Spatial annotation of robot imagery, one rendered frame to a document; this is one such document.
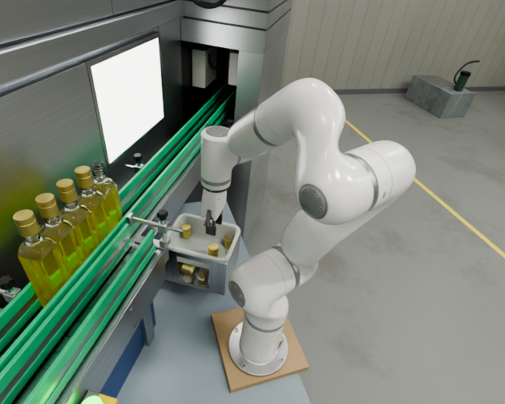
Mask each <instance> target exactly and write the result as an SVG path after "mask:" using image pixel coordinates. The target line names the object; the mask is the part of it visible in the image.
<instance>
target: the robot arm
mask: <svg viewBox="0 0 505 404"><path fill-rule="evenodd" d="M344 124H345V108H344V106H343V103H342V101H341V100H340V98H339V97H338V96H337V94H336V93H335V92H334V91H333V90H332V89H331V88H330V87H329V86H328V85H327V84H325V83H323V82H322V81H321V80H318V79H314V78H304V79H298V80H296V81H294V82H292V83H290V84H289V85H287V86H286V87H284V88H282V89H281V90H279V91H278V92H277V93H276V94H274V95H272V96H271V97H270V98H268V99H266V100H265V101H264V102H263V103H261V104H260V105H259V106H257V107H255V108H254V109H253V110H251V111H250V112H249V113H248V114H246V115H245V116H243V117H242V118H241V119H239V120H238V121H236V122H235V123H234V124H233V125H232V126H231V128H230V129H228V128H226V127H222V126H211V127H206V128H205V129H204V130H203V131H202V132H201V175H200V182H201V184H202V186H203V188H204V190H203V195H202V201H201V213H200V216H201V218H204V217H205V216H206V218H205V222H204V226H206V234H208V235H212V236H215V235H216V224H222V218H223V214H221V213H223V208H224V206H225V203H226V198H227V189H228V187H229V186H230V184H231V179H232V177H231V175H232V169H233V167H234V166H236V165H238V164H242V163H244V162H247V161H250V160H254V159H256V158H258V157H260V156H263V155H264V154H266V152H267V151H269V150H271V149H273V148H275V147H278V146H280V145H282V144H283V143H286V142H289V141H290V140H292V139H295V140H296V145H297V155H296V164H295V172H294V191H295V195H296V198H297V202H298V203H299V205H300V206H301V207H300V208H299V209H298V211H297V212H296V213H295V214H294V216H293V217H292V219H291V220H290V221H289V222H288V224H287V225H286V227H285V229H284V231H283V233H282V235H281V242H280V243H278V244H276V245H274V246H273V247H271V248H268V249H266V250H265V251H263V252H261V253H259V254H257V255H255V256H253V257H251V258H249V259H247V260H246V261H244V262H242V263H240V264H239V265H238V266H237V267H235V268H234V270H233V271H232V273H231V275H230V278H229V280H228V290H229V292H230V294H231V295H232V298H233V299H234V300H235V302H236V303H237V304H238V305H239V306H240V307H241V308H242V309H243V310H244V320H243V321H242V322H241V323H239V324H238V325H237V326H236V327H235V328H234V330H233V331H232V333H231V335H230V338H229V341H228V351H229V354H230V357H231V359H232V361H233V363H234V364H235V366H236V367H237V368H238V369H239V370H241V371H242V372H244V373H246V374H248V375H251V376H253V377H266V376H269V375H272V374H275V373H276V372H277V371H278V370H279V369H280V368H281V367H282V366H283V365H284V363H285V360H286V358H287V355H288V343H287V340H286V337H285V335H284V334H283V332H282V331H283V328H284V326H285V321H286V318H287V315H288V311H289V303H288V299H287V297H286V294H288V293H290V292H291V291H293V290H294V289H296V288H297V287H299V286H300V285H303V284H304V283H305V282H306V281H307V280H308V279H310V278H311V277H312V275H313V274H314V273H315V272H316V270H317V267H318V261H319V260H320V259H321V258H322V257H323V256H324V255H325V254H326V253H328V252H329V251H330V250H331V249H332V248H333V247H335V246H336V245H337V244H338V243H339V242H341V241H342V240H344V239H345V238H346V237H347V236H348V235H350V234H351V233H352V232H354V231H355V230H357V229H358V228H360V227H361V226H362V225H363V224H364V223H366V222H367V221H369V220H370V219H372V218H373V217H374V216H376V215H377V214H378V213H379V212H381V211H382V210H383V209H385V208H386V207H388V206H389V205H390V204H392V203H393V202H394V201H395V200H396V199H397V198H399V197H400V196H401V195H402V194H403V193H404V192H405V191H406V190H407V189H408V188H409V186H410V185H411V184H412V182H413V180H414V177H415V172H416V167H415V163H414V159H413V157H412V155H411V154H410V153H409V152H408V150H407V149H405V148H404V147H403V146H402V145H401V144H399V143H395V142H393V141H389V140H381V141H376V142H373V143H368V144H366V145H364V146H361V147H358V148H355V149H353V150H350V151H347V152H344V153H340V151H339V149H338V140H339V137H340V135H341V132H342V129H343V127H344ZM206 214H207V215H206ZM210 220H212V223H210Z"/></svg>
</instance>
